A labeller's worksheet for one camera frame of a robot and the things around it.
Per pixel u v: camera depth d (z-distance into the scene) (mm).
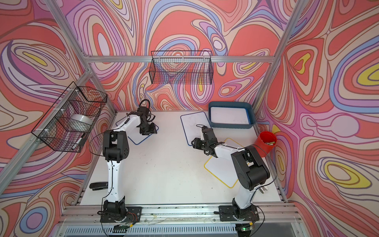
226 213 733
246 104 1180
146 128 910
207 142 746
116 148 616
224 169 881
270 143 876
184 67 959
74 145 705
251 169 479
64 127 722
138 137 1013
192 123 1120
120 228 719
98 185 811
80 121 694
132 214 729
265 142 843
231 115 1150
